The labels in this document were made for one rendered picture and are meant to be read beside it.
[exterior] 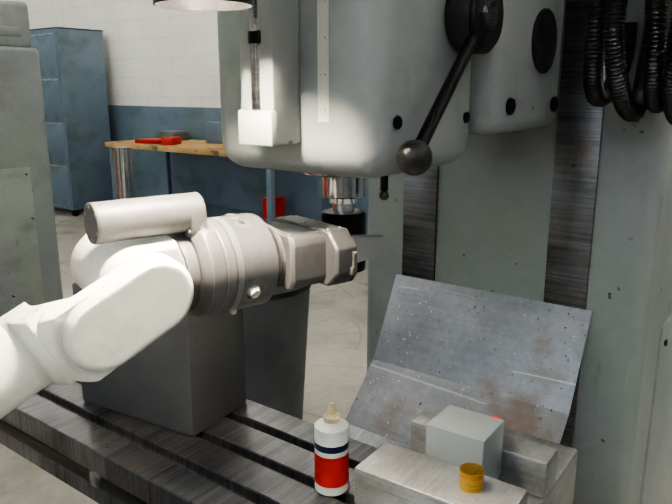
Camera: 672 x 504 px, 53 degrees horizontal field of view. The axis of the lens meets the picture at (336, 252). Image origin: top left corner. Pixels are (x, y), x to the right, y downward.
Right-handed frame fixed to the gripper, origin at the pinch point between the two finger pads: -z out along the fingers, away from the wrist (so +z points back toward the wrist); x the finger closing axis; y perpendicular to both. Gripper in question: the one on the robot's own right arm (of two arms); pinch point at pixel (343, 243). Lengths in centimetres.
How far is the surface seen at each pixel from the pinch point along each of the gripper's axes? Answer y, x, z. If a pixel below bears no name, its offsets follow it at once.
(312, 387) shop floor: 123, 187, -131
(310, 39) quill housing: -19.9, -5.3, 8.0
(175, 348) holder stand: 17.8, 25.0, 8.4
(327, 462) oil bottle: 25.7, 0.8, 1.4
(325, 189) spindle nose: -5.9, 0.0, 2.4
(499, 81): -16.7, -8.4, -13.5
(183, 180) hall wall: 80, 613, -270
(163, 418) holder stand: 28.7, 27.7, 9.5
